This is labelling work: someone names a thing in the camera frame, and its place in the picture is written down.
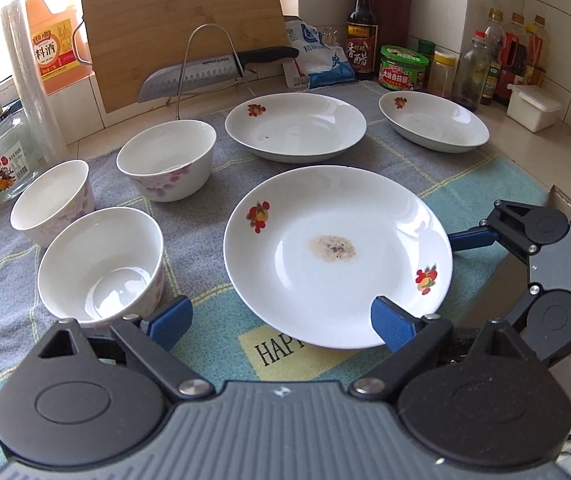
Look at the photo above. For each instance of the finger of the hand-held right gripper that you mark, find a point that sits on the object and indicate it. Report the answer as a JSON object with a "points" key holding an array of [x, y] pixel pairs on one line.
{"points": [[470, 239], [523, 312]]}

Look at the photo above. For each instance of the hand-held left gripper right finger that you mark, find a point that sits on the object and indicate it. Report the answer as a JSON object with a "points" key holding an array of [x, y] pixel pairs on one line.
{"points": [[390, 324]]}

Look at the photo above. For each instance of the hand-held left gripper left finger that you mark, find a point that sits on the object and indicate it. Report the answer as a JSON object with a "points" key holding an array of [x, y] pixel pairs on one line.
{"points": [[170, 319]]}

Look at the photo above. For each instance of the white bowl with purple flowers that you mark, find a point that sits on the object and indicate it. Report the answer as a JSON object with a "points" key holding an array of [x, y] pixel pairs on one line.
{"points": [[165, 160], [100, 265], [50, 205]]}

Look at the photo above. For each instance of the white plate with fruit print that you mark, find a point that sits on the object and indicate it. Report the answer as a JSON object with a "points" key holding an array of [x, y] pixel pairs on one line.
{"points": [[295, 125], [335, 220], [433, 120]]}

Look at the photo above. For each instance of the brown cardboard piece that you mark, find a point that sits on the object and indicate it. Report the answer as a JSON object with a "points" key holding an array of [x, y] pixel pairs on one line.
{"points": [[563, 200]]}

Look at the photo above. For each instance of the grey teal checked towel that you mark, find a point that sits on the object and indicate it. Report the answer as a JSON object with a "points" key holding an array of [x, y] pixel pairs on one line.
{"points": [[205, 240]]}

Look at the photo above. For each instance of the white plastic box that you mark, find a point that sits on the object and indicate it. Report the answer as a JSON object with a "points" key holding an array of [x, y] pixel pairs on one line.
{"points": [[533, 107]]}

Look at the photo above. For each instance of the small green label bottle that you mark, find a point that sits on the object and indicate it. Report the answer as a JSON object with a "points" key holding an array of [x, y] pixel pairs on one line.
{"points": [[490, 85]]}

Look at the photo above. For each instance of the yellow lid spice jar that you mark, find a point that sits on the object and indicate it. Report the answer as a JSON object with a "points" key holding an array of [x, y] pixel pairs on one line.
{"points": [[443, 75]]}

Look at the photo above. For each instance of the red cap glass bottle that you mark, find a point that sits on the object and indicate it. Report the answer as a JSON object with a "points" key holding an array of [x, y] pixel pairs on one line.
{"points": [[470, 70]]}

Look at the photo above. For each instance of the dark red sauce bottle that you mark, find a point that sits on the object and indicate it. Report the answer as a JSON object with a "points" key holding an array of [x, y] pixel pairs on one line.
{"points": [[514, 60]]}

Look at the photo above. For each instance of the green lid sauce jar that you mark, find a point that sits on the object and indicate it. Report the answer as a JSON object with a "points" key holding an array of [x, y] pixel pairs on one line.
{"points": [[402, 67]]}

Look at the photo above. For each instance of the small green cap jar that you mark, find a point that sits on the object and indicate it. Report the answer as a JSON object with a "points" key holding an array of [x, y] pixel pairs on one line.
{"points": [[426, 50]]}

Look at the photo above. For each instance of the yellow cap oil bottle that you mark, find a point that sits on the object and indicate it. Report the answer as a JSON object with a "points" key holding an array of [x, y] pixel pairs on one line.
{"points": [[536, 50]]}

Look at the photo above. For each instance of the tall clear plastic bottle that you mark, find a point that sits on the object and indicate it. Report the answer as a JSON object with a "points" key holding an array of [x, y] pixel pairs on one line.
{"points": [[495, 30]]}

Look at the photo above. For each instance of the glass jar with green lid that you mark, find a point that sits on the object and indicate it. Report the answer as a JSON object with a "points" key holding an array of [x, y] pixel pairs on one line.
{"points": [[5, 160]]}

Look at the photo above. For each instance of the dark vinegar bottle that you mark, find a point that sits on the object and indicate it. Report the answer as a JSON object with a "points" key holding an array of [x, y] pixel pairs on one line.
{"points": [[362, 35]]}

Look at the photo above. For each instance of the white and blue salt bag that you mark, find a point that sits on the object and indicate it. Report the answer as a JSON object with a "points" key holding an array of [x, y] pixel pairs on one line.
{"points": [[315, 60]]}

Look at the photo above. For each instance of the dark red knife block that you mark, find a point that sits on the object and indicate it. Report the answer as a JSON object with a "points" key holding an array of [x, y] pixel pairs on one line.
{"points": [[393, 10]]}

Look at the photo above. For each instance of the clear plastic wrap roll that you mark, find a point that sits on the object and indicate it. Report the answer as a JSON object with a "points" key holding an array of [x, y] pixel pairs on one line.
{"points": [[27, 75]]}

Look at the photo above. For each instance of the bamboo cutting board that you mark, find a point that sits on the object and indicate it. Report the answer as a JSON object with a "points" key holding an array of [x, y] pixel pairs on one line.
{"points": [[180, 15]]}

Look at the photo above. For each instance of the orange cooking wine jug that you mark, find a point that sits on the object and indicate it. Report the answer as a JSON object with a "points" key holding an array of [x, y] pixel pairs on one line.
{"points": [[50, 35]]}

